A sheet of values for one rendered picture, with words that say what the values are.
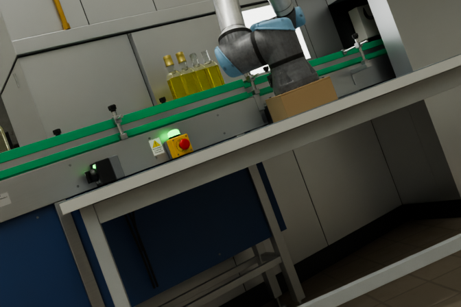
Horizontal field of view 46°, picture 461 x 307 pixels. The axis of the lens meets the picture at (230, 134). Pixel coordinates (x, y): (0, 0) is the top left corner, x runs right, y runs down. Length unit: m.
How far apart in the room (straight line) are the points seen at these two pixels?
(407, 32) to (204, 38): 0.98
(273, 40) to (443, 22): 1.47
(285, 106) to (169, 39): 0.93
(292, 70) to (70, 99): 0.97
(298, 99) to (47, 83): 1.05
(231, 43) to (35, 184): 0.78
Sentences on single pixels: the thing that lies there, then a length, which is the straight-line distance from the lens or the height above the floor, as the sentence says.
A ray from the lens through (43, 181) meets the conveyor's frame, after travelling 1.88.
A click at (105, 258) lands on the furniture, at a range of 1.62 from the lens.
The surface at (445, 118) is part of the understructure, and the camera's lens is 2.84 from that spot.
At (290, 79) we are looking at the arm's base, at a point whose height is 0.86.
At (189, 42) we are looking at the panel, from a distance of 2.48.
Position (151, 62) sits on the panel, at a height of 1.18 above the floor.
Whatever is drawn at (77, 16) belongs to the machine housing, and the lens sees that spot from 2.38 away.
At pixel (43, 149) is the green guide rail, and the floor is 0.94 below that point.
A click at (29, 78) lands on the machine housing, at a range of 2.26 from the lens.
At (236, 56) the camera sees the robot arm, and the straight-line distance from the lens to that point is 1.74.
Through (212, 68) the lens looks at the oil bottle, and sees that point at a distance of 2.32.
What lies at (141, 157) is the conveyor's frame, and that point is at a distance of 1.97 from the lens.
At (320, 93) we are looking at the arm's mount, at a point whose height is 0.78.
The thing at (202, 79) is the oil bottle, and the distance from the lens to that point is 2.28.
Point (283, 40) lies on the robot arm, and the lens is 1.71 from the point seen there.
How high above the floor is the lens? 0.75
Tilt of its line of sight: level
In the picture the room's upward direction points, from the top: 20 degrees counter-clockwise
